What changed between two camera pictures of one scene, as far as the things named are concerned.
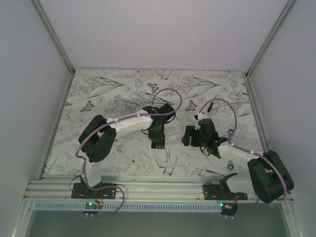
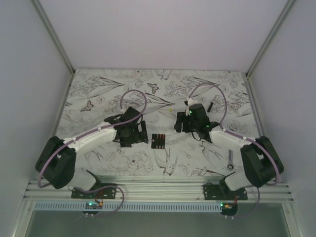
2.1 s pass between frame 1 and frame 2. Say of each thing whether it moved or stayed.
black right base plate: stayed
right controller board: stayed
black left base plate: stayed
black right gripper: moved
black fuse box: stayed
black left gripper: moved
